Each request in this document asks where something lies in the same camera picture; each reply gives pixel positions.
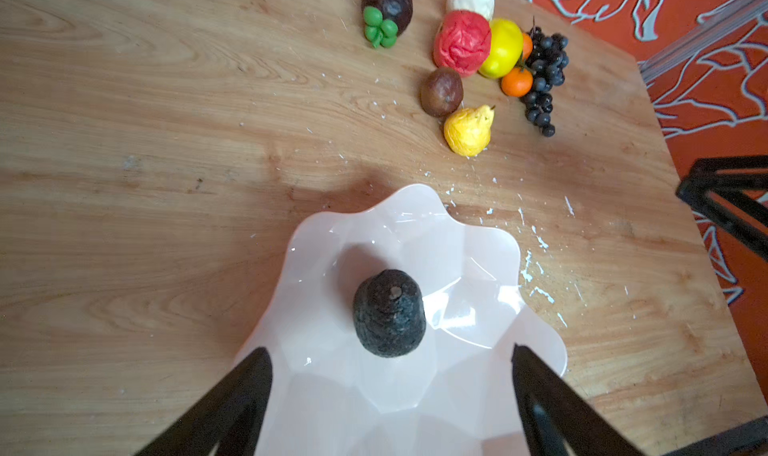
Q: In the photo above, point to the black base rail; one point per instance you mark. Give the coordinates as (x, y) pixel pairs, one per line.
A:
(747, 439)

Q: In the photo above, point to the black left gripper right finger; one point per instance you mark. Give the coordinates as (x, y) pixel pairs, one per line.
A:
(555, 420)

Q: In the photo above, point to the small fake orange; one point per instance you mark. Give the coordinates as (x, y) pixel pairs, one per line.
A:
(518, 83)
(527, 47)

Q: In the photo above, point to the yellow fake pear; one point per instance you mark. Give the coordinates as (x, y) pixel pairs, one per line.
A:
(468, 131)

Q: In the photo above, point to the upper small fake orange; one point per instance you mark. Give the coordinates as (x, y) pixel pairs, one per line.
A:
(527, 47)

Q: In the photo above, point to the brown fake passion fruit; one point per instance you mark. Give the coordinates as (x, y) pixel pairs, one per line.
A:
(441, 93)

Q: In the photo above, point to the pink scalloped fruit bowl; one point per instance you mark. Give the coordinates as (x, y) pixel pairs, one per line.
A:
(454, 394)

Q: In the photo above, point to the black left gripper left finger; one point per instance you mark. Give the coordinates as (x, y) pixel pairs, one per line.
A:
(228, 419)

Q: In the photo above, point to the dark fake avocado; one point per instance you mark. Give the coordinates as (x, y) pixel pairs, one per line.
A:
(388, 314)

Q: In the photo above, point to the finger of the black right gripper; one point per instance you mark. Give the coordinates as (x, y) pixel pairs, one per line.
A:
(720, 189)

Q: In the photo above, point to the yellow fake lemon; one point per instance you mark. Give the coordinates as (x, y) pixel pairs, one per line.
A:
(505, 51)

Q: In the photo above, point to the dark purple fake mangosteen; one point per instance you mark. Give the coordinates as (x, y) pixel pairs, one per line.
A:
(385, 21)

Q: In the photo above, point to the dark fake grape bunch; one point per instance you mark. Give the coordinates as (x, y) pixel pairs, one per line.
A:
(546, 62)

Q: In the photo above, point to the red fake apple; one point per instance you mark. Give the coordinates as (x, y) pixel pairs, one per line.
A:
(462, 43)

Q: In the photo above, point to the lower small fake orange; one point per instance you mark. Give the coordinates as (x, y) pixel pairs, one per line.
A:
(518, 83)

